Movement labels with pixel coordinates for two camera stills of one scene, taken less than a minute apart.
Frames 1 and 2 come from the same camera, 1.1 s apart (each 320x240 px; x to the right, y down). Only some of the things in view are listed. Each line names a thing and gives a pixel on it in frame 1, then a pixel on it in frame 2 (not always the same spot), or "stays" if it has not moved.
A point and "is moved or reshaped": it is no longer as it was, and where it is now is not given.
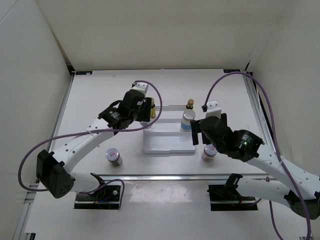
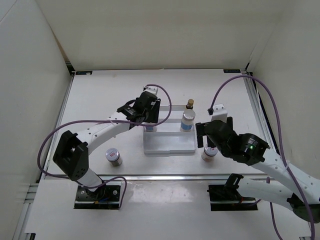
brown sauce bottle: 190,104 stays
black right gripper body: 219,146 stays
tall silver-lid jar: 144,123 is moved or reshaped
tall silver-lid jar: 188,115 stays
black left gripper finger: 146,110 → 153,114
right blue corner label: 231,70 stays
